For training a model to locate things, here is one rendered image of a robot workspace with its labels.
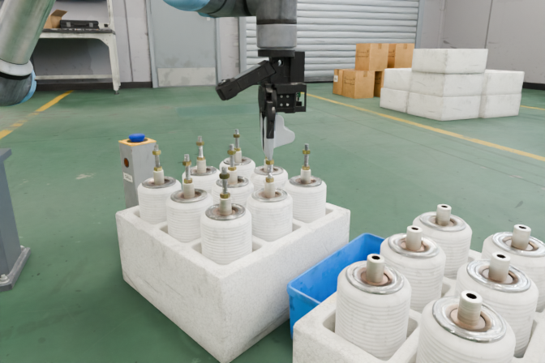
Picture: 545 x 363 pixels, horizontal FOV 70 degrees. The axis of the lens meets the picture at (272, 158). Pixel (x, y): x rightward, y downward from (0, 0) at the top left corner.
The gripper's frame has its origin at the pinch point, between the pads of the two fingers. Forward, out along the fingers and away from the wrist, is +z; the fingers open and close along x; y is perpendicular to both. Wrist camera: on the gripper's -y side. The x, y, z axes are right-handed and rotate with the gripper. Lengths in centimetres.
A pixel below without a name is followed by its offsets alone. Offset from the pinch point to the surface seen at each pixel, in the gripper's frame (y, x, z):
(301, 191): 8.4, 2.6, 9.9
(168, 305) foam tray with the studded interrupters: -21.0, -2.6, 30.8
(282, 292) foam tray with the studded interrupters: 1.8, -8.7, 26.6
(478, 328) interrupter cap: 15.6, -43.4, 9.2
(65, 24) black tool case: -156, 441, -46
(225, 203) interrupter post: -8.9, -7.8, 7.1
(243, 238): -6.1, -10.5, 13.0
